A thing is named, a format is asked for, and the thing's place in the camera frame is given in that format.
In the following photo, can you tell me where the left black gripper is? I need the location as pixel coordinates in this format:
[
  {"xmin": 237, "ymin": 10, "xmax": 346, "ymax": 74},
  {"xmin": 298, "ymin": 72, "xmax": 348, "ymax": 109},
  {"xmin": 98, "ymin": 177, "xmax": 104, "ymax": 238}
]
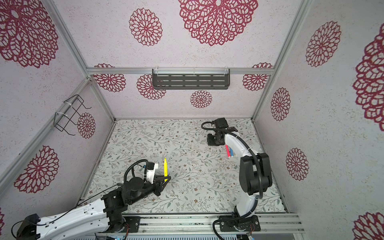
[{"xmin": 129, "ymin": 175, "xmax": 171, "ymax": 206}]

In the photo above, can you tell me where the pink highlighter pen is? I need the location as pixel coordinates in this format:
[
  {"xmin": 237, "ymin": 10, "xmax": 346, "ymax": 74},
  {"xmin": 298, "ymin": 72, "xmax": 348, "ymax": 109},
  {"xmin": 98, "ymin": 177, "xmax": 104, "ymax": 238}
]
[{"xmin": 225, "ymin": 145, "xmax": 231, "ymax": 158}]

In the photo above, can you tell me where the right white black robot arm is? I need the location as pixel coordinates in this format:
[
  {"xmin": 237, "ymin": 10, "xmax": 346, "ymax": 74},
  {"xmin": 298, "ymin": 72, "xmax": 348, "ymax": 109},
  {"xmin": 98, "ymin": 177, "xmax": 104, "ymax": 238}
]
[{"xmin": 207, "ymin": 129, "xmax": 273, "ymax": 219}]

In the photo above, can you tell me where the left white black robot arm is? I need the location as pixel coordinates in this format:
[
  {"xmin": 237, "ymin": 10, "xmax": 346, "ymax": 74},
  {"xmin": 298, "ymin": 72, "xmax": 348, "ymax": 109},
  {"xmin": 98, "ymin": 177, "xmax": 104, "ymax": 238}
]
[{"xmin": 12, "ymin": 175, "xmax": 171, "ymax": 240}]

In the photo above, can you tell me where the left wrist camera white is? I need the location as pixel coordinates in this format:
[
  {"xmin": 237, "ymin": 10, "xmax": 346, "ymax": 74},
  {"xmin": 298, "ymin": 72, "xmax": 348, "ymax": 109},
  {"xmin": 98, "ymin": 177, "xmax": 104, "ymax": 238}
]
[{"xmin": 145, "ymin": 162, "xmax": 159, "ymax": 184}]

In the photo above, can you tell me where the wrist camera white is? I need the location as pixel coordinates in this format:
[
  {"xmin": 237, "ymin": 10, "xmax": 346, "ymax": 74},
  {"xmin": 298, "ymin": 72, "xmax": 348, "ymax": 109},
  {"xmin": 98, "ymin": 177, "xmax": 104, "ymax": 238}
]
[
  {"xmin": 145, "ymin": 162, "xmax": 159, "ymax": 184},
  {"xmin": 214, "ymin": 118, "xmax": 229, "ymax": 129}
]

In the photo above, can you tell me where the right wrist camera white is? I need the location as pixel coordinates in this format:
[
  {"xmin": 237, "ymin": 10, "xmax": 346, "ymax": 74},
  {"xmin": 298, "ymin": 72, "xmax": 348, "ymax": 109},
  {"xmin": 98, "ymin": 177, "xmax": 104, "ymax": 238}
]
[{"xmin": 214, "ymin": 118, "xmax": 229, "ymax": 129}]

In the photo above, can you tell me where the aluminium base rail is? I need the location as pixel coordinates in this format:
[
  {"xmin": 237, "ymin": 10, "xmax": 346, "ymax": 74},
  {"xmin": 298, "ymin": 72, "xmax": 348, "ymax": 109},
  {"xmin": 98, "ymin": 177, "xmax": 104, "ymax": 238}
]
[{"xmin": 53, "ymin": 212, "xmax": 305, "ymax": 236}]

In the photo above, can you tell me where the dark grey wall shelf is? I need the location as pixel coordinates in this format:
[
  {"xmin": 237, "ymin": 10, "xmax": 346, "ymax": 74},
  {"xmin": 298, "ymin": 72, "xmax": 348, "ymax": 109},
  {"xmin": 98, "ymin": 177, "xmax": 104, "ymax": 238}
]
[{"xmin": 152, "ymin": 69, "xmax": 231, "ymax": 90}]

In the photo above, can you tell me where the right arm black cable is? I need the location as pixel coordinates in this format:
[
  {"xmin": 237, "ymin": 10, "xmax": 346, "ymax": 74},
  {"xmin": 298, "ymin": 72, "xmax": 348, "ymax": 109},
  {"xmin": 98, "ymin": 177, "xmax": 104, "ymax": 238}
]
[{"xmin": 200, "ymin": 121, "xmax": 265, "ymax": 240}]

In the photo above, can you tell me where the black wire wall basket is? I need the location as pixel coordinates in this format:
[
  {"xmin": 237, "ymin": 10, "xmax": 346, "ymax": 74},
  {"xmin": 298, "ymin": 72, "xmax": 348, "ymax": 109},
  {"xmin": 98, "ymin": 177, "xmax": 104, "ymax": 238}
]
[{"xmin": 53, "ymin": 94, "xmax": 91, "ymax": 136}]

